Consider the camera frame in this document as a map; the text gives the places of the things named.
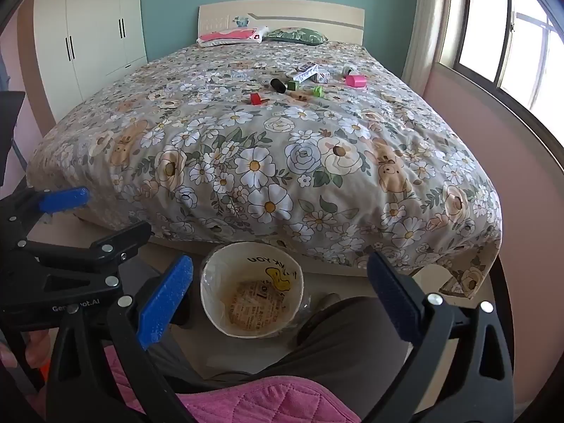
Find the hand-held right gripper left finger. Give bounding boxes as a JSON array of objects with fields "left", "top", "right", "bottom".
[{"left": 46, "top": 255, "right": 195, "bottom": 423}]

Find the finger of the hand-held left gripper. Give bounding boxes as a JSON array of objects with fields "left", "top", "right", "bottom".
[
  {"left": 4, "top": 186, "right": 92, "bottom": 247},
  {"left": 18, "top": 221, "right": 153, "bottom": 290}
]

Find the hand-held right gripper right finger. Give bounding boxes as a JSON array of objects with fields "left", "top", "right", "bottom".
[{"left": 352, "top": 251, "right": 514, "bottom": 423}]

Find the printed paper waste bin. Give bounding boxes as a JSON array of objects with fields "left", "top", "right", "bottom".
[{"left": 200, "top": 241, "right": 306, "bottom": 340}]

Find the tall white milk carton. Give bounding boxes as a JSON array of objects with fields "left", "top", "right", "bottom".
[{"left": 288, "top": 64, "right": 319, "bottom": 84}]

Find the person's left hand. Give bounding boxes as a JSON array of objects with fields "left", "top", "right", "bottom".
[{"left": 0, "top": 330, "right": 50, "bottom": 370}]

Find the pink quilted cushion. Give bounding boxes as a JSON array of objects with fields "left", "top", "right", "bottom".
[{"left": 101, "top": 344, "right": 363, "bottom": 423}]

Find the cream wardrobe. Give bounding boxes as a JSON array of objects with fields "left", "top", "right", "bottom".
[{"left": 33, "top": 0, "right": 148, "bottom": 122}]

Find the floral printed blanket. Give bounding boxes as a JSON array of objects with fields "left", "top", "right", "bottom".
[{"left": 26, "top": 39, "right": 503, "bottom": 294}]

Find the pink and white pillow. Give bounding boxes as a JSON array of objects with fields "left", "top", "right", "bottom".
[{"left": 196, "top": 25, "right": 269, "bottom": 48}]

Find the beige curtain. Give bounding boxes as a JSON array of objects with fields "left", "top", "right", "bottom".
[{"left": 403, "top": 0, "right": 468, "bottom": 98}]

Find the green floral pillow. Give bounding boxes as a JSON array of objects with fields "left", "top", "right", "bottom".
[{"left": 264, "top": 27, "right": 329, "bottom": 47}]

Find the window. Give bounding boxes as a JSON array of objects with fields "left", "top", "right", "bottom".
[{"left": 436, "top": 0, "right": 564, "bottom": 119}]

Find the light wooden headboard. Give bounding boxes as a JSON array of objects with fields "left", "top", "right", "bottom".
[{"left": 197, "top": 0, "right": 366, "bottom": 47}]

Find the light wooden bed frame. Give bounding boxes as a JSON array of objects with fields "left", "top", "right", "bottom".
[{"left": 73, "top": 211, "right": 468, "bottom": 296}]

